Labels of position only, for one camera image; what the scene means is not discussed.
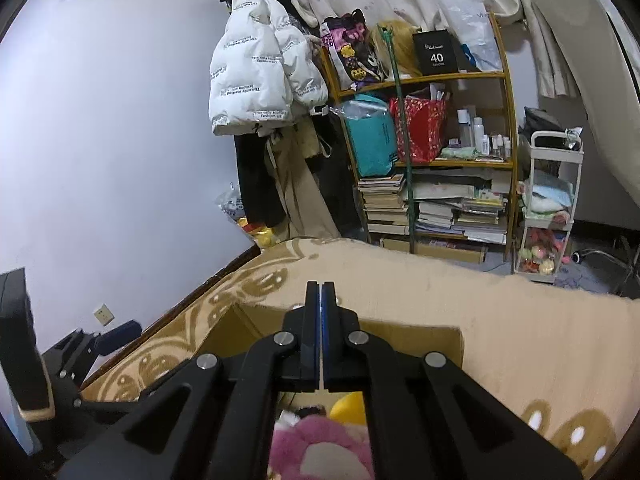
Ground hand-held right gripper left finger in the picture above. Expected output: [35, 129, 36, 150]
[57, 280, 321, 480]

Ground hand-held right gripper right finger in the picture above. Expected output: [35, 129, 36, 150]
[324, 282, 586, 480]

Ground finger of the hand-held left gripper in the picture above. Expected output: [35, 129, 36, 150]
[42, 320, 143, 387]
[54, 370, 151, 420]

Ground yellow bear plush toy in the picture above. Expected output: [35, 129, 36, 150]
[327, 391, 369, 426]

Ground printed cardboard box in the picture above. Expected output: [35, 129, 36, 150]
[192, 302, 466, 480]

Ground pink plush toy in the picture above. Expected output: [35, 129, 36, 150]
[270, 414, 376, 480]

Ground beige patterned blanket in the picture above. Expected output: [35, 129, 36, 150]
[80, 237, 640, 480]

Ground flat cardboard box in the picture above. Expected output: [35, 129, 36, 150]
[380, 237, 488, 263]

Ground beige trench coat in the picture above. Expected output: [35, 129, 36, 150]
[265, 125, 341, 240]

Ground clear plastic bag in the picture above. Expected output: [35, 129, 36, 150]
[216, 185, 278, 250]

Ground pile of books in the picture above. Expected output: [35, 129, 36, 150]
[357, 167, 510, 246]

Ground dark hanging clothing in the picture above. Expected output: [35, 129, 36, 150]
[310, 115, 368, 238]

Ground black coat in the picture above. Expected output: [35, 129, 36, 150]
[234, 132, 287, 228]

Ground green pole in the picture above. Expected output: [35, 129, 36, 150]
[379, 27, 417, 255]

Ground teal bag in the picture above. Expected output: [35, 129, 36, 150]
[340, 92, 398, 178]

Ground pile of colourful toys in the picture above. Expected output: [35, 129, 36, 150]
[520, 227, 566, 276]

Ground red patterned bag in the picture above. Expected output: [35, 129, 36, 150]
[389, 96, 447, 163]

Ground row of cosmetic bottles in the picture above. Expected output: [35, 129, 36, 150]
[456, 106, 513, 158]

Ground light blue cloth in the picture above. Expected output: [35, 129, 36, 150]
[525, 182, 573, 213]

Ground white puffer jacket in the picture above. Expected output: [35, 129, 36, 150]
[209, 0, 330, 137]

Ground wooden shelf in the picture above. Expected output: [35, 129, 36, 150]
[320, 12, 518, 256]

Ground patterned tote bag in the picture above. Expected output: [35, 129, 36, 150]
[322, 9, 388, 92]

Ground white trolley cart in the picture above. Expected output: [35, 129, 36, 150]
[514, 130, 585, 285]

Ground black bag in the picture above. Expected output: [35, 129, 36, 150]
[520, 107, 563, 138]

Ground blonde wig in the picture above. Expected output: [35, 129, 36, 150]
[370, 20, 426, 78]

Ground black box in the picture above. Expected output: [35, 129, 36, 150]
[412, 30, 461, 76]

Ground white plastic bag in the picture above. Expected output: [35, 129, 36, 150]
[439, 0, 502, 72]

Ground metal frame legs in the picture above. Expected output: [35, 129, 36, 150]
[575, 235, 640, 296]

